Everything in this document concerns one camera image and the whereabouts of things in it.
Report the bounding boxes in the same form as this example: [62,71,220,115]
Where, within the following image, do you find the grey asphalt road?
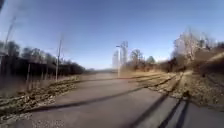
[0,72,224,128]

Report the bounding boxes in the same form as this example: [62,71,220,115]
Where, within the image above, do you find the pale dry grass verge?
[0,74,68,99]

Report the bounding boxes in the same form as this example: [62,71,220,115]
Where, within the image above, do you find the group of bare trees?
[166,28,224,73]

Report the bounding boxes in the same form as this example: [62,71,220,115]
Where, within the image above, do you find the cluster of trees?
[128,48,158,72]

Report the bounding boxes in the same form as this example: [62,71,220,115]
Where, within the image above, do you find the row of dark trees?
[0,40,88,78]

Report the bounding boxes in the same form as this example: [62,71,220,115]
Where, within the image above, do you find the dry grass strip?
[121,69,164,80]

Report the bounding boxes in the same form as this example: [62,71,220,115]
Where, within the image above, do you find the thin bare tree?
[55,38,64,82]

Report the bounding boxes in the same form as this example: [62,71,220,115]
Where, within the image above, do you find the lattice pylon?
[120,40,130,68]

